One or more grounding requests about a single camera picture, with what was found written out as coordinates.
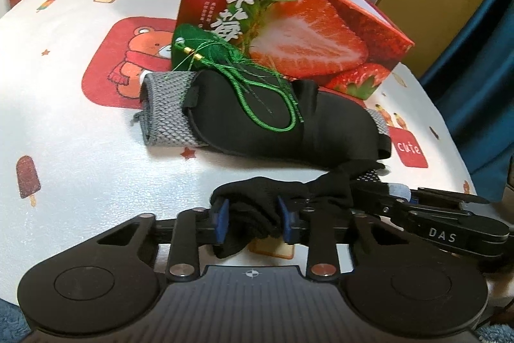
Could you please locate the black knit glove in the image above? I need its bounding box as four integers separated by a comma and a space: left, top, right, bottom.
211, 162, 390, 259

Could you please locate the white cartoon print tablecloth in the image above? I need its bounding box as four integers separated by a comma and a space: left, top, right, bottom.
0, 0, 481, 328

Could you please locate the blue fuzzy cloth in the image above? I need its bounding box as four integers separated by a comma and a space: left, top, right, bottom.
477, 321, 514, 343

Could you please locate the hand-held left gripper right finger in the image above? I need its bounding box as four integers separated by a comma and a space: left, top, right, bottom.
277, 196, 397, 282

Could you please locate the red strawberry print box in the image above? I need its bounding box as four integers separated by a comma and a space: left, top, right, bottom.
177, 0, 415, 101

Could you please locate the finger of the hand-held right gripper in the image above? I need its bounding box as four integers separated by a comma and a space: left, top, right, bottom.
385, 182, 420, 204
351, 184, 408, 224

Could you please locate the green tassel ornament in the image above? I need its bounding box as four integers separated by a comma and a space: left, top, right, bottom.
171, 23, 306, 135

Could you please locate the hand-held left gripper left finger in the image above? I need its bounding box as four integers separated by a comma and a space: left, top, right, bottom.
97, 198, 231, 282

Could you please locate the blue curtain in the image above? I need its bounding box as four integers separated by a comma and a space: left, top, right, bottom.
418, 0, 514, 204

